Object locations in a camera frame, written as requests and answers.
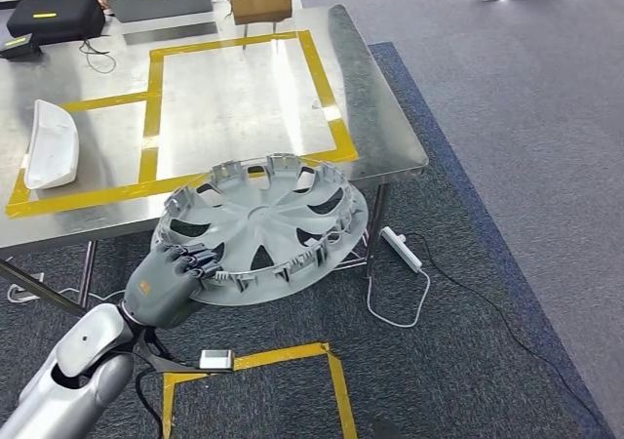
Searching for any black zip carrying case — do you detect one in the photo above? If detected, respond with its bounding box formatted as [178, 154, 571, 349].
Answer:
[5, 0, 107, 48]

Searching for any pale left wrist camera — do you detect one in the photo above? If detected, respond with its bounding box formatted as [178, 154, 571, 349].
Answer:
[141, 329, 236, 377]

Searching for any white curved plastic part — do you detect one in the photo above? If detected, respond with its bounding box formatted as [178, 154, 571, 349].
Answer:
[23, 99, 81, 191]

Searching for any steel workbench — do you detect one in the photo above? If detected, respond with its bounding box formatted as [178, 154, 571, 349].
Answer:
[0, 3, 431, 312]

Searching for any small black yellow-labelled device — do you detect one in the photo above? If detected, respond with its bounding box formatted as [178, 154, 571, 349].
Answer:
[0, 32, 43, 61]

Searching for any long black floor cable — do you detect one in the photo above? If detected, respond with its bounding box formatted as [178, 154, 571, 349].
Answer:
[405, 230, 609, 435]

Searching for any long white power strip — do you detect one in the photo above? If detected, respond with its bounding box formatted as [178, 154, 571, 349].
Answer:
[379, 225, 424, 275]

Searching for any grey plastic wheel hubcap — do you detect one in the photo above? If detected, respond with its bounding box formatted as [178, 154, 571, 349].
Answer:
[151, 153, 370, 308]

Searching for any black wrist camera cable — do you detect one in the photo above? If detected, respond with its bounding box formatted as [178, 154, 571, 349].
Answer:
[134, 366, 164, 439]

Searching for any brown cardboard box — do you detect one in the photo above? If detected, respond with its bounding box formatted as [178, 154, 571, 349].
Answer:
[225, 0, 294, 27]

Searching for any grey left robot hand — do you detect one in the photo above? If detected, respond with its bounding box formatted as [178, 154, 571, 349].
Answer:
[121, 242, 223, 331]

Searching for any yellow floor tape outline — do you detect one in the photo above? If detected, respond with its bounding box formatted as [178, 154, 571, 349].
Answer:
[161, 341, 360, 439]

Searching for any thin white floor cord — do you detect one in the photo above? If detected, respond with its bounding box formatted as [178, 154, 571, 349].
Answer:
[5, 270, 127, 305]

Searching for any thin black bench cable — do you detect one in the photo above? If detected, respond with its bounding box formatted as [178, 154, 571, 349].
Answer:
[77, 37, 118, 76]

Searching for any white table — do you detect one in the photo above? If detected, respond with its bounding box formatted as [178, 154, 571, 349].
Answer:
[0, 0, 304, 38]

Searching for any white power strip cord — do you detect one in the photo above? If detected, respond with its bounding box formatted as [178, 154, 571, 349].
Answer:
[366, 269, 432, 330]

